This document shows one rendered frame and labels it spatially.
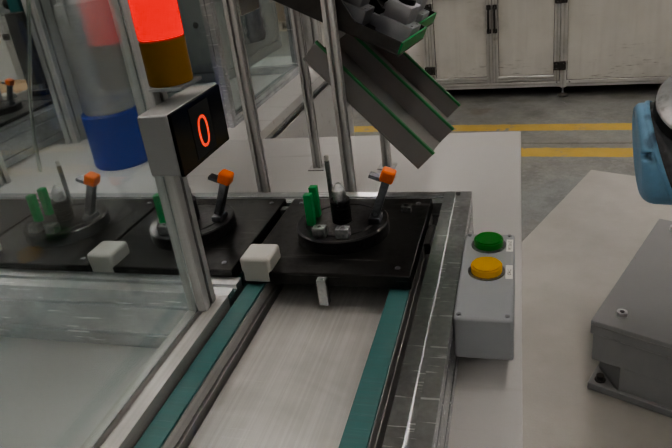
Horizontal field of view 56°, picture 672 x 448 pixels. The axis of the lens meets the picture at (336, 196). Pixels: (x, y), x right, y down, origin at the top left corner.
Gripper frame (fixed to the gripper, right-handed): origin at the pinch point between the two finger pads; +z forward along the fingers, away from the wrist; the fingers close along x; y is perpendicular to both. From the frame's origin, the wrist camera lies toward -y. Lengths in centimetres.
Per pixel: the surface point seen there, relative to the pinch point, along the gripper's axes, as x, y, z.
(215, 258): -39, 18, 41
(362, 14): -2.1, -2.4, 19.0
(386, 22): -0.5, 0.7, 16.5
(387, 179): -27.0, 19.9, 16.1
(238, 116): 51, 2, 96
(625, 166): 240, 127, 37
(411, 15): 0.1, 1.8, 12.2
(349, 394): -54, 35, 18
